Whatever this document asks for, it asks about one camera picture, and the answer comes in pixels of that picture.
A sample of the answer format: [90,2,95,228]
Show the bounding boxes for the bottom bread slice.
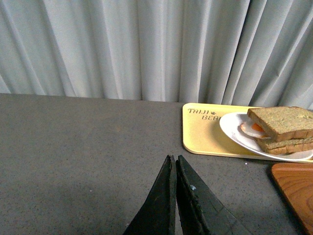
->
[254,138,313,155]

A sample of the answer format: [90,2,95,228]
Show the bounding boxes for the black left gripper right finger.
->
[176,155,251,235]

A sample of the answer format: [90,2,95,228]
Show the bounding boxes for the yellow bear tray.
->
[182,102,313,164]

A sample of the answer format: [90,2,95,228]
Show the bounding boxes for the brown bread slice top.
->
[247,106,313,141]

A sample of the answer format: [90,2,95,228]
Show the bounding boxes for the grey curtain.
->
[0,0,313,109]

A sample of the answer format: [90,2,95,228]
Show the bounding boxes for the brown wooden tray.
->
[271,163,313,235]

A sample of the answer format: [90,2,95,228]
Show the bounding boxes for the fried egg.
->
[240,121,270,139]

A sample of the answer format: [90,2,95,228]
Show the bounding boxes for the white round plate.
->
[220,112,313,164]

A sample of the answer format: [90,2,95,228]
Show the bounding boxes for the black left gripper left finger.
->
[123,155,177,235]

